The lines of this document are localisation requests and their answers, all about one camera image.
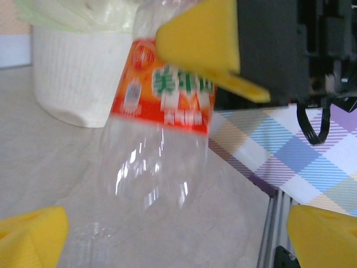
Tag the plaid cloth backdrop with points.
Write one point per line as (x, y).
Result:
(293, 167)

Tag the clear bottle with orange label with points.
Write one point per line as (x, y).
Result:
(145, 103)

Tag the aluminium table side rail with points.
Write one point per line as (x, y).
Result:
(273, 223)

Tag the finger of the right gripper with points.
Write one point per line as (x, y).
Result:
(203, 39)

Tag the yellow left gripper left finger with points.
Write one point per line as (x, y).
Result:
(30, 240)

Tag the white textured bin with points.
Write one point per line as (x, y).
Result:
(72, 78)

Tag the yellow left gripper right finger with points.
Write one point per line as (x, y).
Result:
(326, 243)

